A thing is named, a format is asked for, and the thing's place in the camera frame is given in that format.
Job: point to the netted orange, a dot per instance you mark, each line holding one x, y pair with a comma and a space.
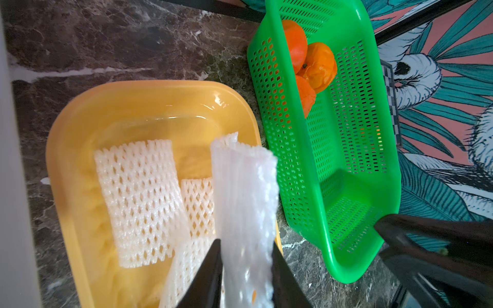
319, 67
307, 95

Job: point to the yellow plastic tub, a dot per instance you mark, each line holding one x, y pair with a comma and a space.
191, 114

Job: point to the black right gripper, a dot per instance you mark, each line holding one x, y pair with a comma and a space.
460, 279

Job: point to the green plastic perforated basket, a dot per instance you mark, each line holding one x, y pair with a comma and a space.
338, 169

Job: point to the white foam net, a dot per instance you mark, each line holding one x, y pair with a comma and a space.
199, 205
246, 198
140, 187
186, 262

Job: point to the black white folding chessboard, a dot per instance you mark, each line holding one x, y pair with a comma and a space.
388, 76

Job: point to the white plastic perforated basket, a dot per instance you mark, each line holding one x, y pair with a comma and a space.
19, 280

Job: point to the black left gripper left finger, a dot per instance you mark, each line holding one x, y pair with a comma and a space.
206, 288

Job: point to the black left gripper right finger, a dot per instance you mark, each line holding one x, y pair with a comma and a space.
286, 291

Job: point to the black frame post right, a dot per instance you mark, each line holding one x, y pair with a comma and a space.
421, 17

